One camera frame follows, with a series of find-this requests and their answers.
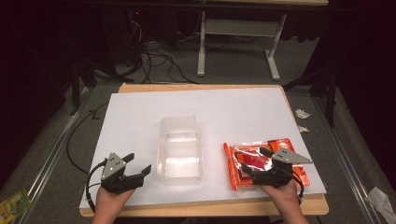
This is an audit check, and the black stand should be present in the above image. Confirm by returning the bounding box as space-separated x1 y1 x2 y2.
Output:
282 65 341 129
68 57 98 117

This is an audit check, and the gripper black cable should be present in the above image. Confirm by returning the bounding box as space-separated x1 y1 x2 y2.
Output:
290 170 305 203
85 159 108 214

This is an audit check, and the clear plastic container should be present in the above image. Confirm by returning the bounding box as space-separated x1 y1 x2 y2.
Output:
156 115 205 187

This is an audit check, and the person's left hand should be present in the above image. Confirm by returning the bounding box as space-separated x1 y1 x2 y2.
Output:
94 186 135 217

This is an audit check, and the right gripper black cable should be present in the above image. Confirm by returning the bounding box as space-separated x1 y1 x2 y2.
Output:
290 170 305 203

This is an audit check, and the black floor cable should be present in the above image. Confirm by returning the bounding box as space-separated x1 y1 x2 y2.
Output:
65 100 110 175

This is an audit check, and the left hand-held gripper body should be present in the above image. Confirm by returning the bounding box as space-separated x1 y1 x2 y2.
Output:
100 151 146 195

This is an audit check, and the white board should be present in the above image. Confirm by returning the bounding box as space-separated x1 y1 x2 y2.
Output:
78 86 328 210

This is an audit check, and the green yellow packet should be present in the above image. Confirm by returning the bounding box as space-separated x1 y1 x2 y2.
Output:
0 189 33 224

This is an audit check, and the person's right hand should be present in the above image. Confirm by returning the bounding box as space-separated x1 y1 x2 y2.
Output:
259 179 301 217

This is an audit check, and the white desk frame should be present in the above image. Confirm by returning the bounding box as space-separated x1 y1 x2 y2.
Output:
196 10 288 82

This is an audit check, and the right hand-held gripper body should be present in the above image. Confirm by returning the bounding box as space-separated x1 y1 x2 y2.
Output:
249 147 314 189

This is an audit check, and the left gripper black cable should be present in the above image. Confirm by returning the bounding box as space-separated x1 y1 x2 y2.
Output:
85 159 108 214

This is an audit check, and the metal floor rail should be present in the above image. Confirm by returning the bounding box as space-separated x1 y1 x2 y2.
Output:
15 87 92 224
312 95 386 224

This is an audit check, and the white cloth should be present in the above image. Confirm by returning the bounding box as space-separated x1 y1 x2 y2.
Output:
365 186 396 224

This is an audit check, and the wooden table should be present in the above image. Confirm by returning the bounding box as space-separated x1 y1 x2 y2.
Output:
78 82 330 218

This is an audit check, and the orange food packet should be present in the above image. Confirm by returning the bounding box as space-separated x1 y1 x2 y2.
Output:
222 137 311 192

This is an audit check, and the tangle of black cables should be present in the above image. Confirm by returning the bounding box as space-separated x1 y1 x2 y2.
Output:
120 12 200 86

